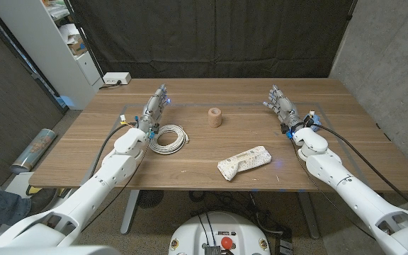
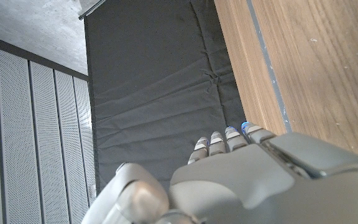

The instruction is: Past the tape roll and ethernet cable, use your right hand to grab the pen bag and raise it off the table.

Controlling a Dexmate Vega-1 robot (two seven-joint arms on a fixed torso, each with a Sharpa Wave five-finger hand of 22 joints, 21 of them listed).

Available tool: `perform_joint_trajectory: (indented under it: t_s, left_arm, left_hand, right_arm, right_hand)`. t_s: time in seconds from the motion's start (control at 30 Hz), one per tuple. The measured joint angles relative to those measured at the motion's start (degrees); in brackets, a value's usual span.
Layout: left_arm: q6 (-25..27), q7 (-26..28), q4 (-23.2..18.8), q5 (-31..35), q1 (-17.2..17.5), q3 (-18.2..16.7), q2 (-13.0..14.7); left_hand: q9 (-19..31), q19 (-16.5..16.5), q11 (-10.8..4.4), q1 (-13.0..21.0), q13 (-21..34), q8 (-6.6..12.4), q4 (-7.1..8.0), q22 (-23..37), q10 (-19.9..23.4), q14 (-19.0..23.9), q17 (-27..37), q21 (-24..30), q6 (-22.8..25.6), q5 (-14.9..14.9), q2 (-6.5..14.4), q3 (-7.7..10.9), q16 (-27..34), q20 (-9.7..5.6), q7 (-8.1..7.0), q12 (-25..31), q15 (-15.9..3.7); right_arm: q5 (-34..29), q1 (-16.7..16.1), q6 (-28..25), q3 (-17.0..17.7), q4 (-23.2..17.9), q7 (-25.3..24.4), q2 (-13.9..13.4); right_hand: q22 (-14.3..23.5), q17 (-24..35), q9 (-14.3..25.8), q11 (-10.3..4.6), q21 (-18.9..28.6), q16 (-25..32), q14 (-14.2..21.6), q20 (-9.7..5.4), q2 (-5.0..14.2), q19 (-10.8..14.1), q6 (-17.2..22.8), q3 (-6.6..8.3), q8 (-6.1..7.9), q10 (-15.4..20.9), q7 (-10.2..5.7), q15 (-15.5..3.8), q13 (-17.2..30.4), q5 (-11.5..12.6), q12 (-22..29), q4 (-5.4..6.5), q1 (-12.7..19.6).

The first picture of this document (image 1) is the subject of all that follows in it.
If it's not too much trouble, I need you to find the brown cardboard box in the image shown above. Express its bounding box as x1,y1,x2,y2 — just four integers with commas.
67,37,89,56

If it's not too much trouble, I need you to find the grey table leg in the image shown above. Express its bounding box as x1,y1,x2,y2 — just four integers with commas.
297,192,321,240
120,190,140,235

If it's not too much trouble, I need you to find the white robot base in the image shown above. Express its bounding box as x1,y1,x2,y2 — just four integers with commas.
168,211,271,255

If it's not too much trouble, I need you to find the dark grey shoe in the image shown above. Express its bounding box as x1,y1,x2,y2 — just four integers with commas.
26,188,60,217

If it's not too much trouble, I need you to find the black fabric backdrop curtain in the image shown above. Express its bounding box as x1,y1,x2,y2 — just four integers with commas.
68,0,358,79

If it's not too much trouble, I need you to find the white robot torso cover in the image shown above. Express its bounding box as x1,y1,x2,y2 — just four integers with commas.
0,244,122,255

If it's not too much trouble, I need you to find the rolled printed poster tube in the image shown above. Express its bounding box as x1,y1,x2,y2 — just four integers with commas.
9,128,57,174

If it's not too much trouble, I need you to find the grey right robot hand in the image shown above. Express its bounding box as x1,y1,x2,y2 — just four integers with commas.
262,84,306,132

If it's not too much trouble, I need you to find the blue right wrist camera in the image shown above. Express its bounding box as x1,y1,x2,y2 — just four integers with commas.
302,110,322,132

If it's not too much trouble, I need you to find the white patterned pen bag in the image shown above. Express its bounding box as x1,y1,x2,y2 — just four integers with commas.
217,145,273,182

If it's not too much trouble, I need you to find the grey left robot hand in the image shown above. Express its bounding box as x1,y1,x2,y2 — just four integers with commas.
137,83,171,135

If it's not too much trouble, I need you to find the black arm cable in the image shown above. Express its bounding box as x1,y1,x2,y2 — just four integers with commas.
89,123,136,178
310,122,408,217

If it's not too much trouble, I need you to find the white power strip box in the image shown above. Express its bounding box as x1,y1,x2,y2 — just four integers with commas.
103,72,132,86

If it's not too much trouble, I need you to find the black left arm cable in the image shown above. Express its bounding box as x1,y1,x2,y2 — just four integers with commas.
89,123,136,178

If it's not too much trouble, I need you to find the black ribbed round disc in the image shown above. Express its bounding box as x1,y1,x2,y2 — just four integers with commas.
136,190,165,209

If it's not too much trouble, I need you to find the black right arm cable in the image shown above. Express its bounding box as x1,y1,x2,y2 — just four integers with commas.
310,122,408,217

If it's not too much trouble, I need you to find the white shelf cabinet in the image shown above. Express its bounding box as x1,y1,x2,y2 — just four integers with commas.
0,0,105,111

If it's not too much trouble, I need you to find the white coiled ethernet cable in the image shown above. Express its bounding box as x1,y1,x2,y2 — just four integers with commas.
148,124,191,155

